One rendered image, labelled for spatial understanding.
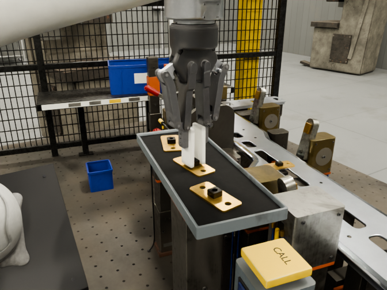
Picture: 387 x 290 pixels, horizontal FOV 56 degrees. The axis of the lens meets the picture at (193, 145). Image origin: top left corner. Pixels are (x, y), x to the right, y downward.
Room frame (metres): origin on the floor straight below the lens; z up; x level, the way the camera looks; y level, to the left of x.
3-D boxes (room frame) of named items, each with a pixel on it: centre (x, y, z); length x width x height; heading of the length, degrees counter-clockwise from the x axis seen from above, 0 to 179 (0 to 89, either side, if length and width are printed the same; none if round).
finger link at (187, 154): (0.57, 0.01, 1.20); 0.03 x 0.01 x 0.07; 35
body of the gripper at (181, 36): (0.58, 0.00, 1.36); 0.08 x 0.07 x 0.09; 125
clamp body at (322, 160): (1.03, -0.40, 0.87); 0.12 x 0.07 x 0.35; 110
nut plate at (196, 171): (0.58, 0.00, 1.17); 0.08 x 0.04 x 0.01; 35
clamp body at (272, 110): (1.37, -0.30, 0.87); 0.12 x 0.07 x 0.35; 110
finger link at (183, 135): (0.56, 0.02, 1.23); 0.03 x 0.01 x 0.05; 125
